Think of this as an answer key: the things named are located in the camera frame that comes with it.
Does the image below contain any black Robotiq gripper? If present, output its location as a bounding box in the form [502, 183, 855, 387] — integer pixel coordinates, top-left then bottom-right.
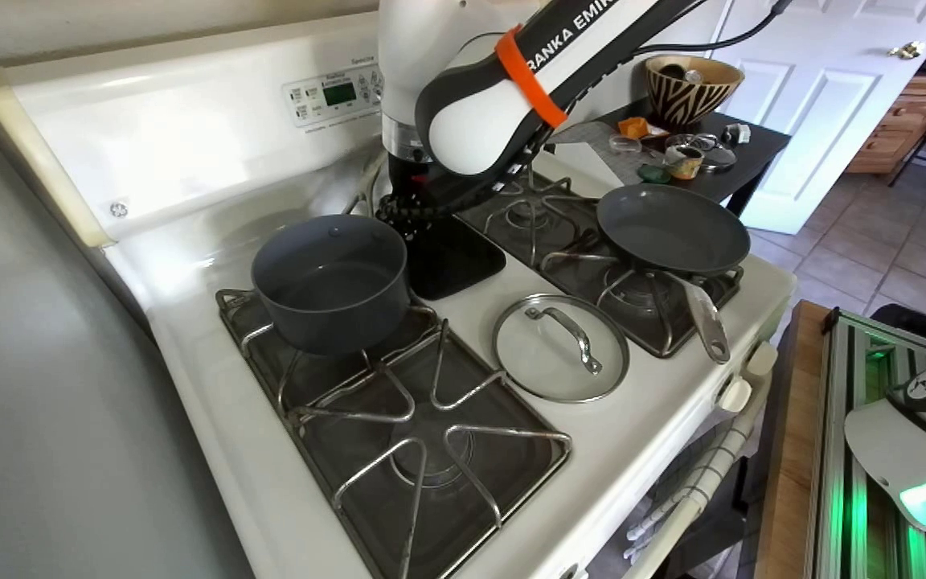
[375, 154, 458, 241]

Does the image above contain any glass lid with metal handle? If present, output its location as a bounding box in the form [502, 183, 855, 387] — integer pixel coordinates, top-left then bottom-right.
[488, 290, 633, 405]

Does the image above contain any dark grey saucepan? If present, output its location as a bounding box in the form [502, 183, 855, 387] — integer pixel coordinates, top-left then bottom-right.
[251, 157, 415, 358]

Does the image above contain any small orange fruit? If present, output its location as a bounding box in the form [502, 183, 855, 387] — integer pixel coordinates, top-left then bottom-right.
[615, 113, 653, 145]

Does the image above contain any large black burner grate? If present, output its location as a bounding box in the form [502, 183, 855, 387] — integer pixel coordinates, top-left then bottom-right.
[215, 285, 577, 579]

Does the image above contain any grey frying pan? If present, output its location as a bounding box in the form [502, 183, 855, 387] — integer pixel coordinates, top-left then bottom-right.
[594, 183, 752, 366]

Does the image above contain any white gas stove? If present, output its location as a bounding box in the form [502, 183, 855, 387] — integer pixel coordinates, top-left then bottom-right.
[0, 0, 802, 579]

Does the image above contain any patterned brown bowl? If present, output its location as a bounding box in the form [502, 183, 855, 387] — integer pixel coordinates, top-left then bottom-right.
[636, 54, 750, 132]

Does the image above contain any black side table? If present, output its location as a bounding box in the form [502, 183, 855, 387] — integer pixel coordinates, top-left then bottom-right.
[552, 107, 794, 220]

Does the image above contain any grey white refrigerator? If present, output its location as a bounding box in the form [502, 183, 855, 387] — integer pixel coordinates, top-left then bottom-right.
[0, 83, 257, 579]

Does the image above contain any white panel door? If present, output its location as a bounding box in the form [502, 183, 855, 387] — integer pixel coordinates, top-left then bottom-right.
[697, 0, 926, 239]

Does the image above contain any wooden board edge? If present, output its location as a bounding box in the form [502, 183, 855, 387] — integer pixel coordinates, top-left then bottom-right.
[752, 300, 843, 579]

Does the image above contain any wooden cabinet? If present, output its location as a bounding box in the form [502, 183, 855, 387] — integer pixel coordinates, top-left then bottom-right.
[847, 73, 926, 180]

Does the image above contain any black box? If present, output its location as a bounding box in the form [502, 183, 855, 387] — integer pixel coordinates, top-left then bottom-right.
[871, 302, 926, 350]

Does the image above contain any orange strap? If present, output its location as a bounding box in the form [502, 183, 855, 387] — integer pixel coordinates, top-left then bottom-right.
[491, 30, 571, 132]

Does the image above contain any white oven door handle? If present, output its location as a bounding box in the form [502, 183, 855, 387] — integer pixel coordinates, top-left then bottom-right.
[621, 366, 782, 565]

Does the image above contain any aluminium frame rail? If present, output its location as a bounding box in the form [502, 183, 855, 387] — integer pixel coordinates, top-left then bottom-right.
[815, 307, 926, 579]

